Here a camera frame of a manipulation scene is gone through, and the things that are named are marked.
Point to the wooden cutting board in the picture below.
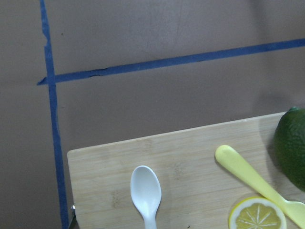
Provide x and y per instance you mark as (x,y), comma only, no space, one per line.
(197,193)

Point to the metal board handle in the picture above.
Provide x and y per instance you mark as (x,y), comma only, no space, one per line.
(73,220)

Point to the green avocado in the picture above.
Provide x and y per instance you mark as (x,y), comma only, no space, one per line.
(289,146)

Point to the lemon slice upper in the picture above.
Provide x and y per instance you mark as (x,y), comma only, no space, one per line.
(256,213)

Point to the white plastic spoon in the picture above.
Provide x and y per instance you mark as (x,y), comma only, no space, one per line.
(146,194)

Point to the yellow plastic knife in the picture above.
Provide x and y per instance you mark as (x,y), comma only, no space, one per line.
(231,160)

